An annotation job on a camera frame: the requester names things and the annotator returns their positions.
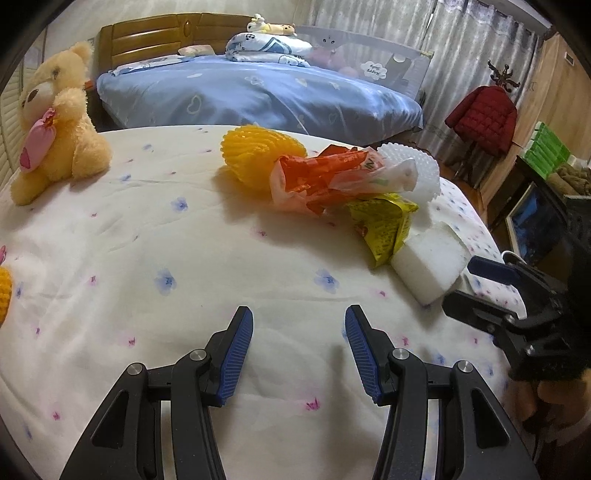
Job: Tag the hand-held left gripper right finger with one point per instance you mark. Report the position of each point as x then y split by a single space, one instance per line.
362 355

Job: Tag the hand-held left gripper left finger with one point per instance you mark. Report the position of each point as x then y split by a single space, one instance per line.
238 350

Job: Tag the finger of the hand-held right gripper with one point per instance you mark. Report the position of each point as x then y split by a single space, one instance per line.
494 270
475 309

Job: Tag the white foam block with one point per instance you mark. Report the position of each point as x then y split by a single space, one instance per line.
434 267

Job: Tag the yellow snack wrapper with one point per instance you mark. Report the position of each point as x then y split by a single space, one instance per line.
383 226

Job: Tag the white foam fruit net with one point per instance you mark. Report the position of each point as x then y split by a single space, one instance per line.
415 161

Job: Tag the orange snack wrapper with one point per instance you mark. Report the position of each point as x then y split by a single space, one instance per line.
318 180

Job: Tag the yellow foam fruit net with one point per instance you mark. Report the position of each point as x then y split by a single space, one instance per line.
4 295
254 147

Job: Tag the person's right hand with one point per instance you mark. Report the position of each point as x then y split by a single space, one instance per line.
549 397

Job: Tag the dark wooden cabinet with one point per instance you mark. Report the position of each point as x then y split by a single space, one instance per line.
508 194

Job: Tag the brown fluffy cloth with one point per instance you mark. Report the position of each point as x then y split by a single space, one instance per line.
570 180

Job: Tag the stack of green packets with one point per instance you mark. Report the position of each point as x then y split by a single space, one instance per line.
549 147

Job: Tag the red padded jacket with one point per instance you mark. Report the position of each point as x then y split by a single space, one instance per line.
485 120

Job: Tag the wooden coat rack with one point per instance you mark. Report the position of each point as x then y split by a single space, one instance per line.
501 74

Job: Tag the tall wooden wardrobe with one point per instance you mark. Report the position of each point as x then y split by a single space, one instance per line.
554 83

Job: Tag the grey patterned curtain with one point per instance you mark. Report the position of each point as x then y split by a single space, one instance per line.
461 37

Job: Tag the bed with blue cover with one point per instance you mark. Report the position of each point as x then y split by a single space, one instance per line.
231 92

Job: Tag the yellow teddy bear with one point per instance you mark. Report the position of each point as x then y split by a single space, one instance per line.
69 138

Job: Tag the flat blue patterned pillow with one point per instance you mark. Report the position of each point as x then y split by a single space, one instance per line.
147 63

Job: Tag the folded white blue quilt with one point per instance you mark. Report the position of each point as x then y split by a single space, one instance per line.
268 48

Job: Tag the small beige pillow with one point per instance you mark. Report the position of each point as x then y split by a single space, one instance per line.
196 49

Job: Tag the yellow plush toy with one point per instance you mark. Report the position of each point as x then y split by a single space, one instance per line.
272 27

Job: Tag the wooden headboard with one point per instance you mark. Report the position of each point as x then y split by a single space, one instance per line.
147 37

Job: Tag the louvred wardrobe doors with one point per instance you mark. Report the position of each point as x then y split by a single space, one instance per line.
9 115

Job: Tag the grey bed guard rail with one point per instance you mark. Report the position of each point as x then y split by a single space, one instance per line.
369 55

